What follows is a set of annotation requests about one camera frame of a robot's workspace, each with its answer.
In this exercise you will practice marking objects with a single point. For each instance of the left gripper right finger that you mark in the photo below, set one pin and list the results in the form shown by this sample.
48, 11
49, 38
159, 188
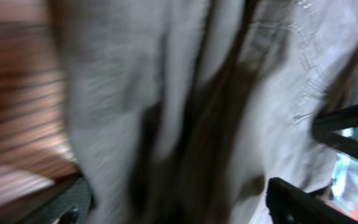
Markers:
288, 204

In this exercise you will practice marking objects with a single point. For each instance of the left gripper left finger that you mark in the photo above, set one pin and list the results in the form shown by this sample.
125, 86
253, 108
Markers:
69, 207

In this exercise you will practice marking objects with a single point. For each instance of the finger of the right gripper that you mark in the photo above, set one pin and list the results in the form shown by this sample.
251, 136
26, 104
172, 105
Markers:
338, 130

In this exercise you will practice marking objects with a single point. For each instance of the grey cargo shorts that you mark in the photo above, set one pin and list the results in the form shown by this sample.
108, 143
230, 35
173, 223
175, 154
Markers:
181, 111

